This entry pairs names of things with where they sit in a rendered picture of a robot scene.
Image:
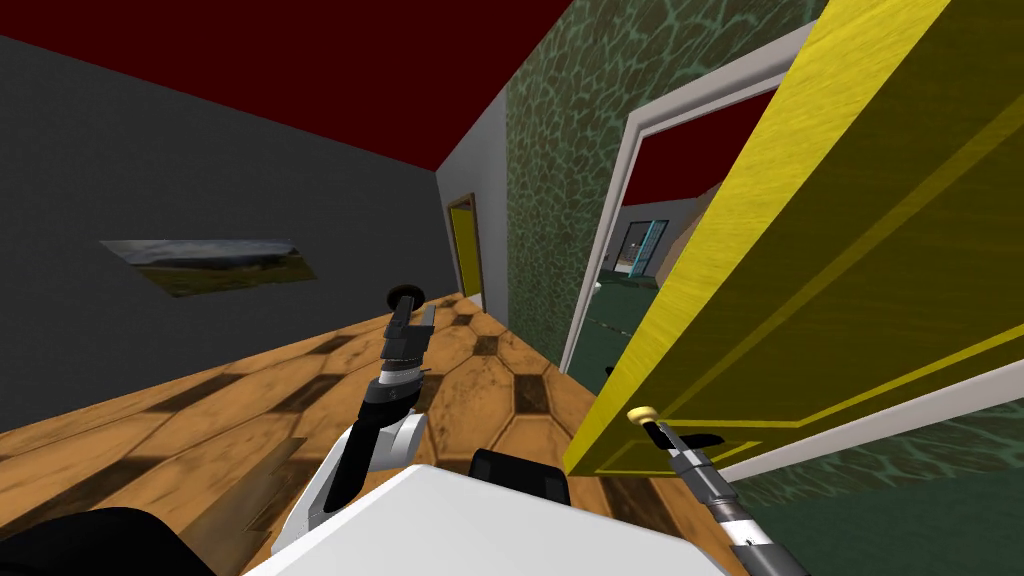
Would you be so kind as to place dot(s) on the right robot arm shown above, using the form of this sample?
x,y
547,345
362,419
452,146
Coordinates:
x,y
740,520

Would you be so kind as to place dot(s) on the landscape picture on wall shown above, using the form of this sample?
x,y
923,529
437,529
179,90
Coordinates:
x,y
212,266

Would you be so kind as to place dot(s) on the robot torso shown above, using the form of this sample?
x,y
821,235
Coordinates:
x,y
480,536

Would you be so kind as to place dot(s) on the small yellow door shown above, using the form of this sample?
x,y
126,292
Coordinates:
x,y
466,248

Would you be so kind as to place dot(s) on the yellow round door knob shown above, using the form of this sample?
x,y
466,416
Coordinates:
x,y
641,414

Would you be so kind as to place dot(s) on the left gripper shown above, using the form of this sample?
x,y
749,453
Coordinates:
x,y
406,346

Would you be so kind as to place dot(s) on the teal framed window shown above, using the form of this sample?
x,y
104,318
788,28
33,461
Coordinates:
x,y
646,248

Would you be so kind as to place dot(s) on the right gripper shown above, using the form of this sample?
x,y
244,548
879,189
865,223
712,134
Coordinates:
x,y
672,448

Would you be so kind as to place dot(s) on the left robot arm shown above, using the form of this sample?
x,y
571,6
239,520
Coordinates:
x,y
376,424

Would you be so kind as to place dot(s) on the yellow door leaf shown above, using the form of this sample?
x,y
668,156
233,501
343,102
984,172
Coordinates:
x,y
848,264

